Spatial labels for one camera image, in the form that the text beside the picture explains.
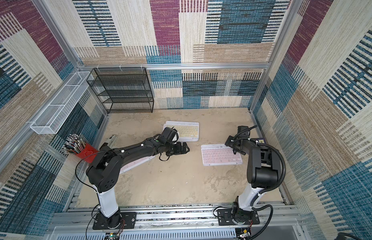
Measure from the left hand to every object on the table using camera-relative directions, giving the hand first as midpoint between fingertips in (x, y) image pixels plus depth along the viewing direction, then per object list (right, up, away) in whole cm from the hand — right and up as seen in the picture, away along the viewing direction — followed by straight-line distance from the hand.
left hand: (185, 151), depth 91 cm
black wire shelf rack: (-45, +41, +18) cm, 64 cm away
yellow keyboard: (+1, +11, +14) cm, 18 cm away
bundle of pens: (-59, +5, -10) cm, 60 cm away
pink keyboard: (-21, 0, -35) cm, 41 cm away
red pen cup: (-57, +1, -3) cm, 57 cm away
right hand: (+32, +1, +8) cm, 33 cm away
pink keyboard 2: (+21, -3, +5) cm, 22 cm away
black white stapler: (-49, +5, +10) cm, 51 cm away
